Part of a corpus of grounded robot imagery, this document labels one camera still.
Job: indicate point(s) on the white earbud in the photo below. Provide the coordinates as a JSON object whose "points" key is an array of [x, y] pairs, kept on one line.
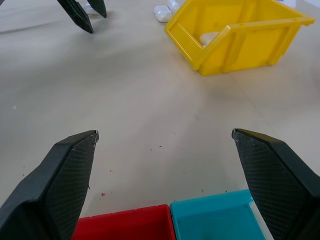
{"points": [[88, 8]]}

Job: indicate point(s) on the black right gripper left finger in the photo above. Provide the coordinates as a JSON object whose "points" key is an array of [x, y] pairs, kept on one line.
{"points": [[50, 180]]}

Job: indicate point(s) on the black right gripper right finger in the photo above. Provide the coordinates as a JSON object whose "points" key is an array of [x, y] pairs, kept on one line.
{"points": [[277, 180]]}

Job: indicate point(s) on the open white earbud case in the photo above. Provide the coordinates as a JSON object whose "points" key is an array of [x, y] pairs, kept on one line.
{"points": [[163, 13]]}

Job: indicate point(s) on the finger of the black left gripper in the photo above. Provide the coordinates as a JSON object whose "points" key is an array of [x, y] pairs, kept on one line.
{"points": [[99, 7], [78, 15]]}

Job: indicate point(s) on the white object with blue print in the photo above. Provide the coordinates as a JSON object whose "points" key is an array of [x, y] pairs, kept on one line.
{"points": [[287, 2]]}

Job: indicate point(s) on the red plastic bin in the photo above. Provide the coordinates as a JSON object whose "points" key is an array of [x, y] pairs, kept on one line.
{"points": [[125, 225]]}

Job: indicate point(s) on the yellow plastic bin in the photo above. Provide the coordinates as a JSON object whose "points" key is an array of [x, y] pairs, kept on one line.
{"points": [[250, 42]]}

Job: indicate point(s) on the closed white earbud case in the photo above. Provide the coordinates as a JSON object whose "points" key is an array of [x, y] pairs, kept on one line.
{"points": [[208, 38]]}

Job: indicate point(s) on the teal plastic bin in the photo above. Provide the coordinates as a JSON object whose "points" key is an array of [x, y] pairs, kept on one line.
{"points": [[215, 220]]}

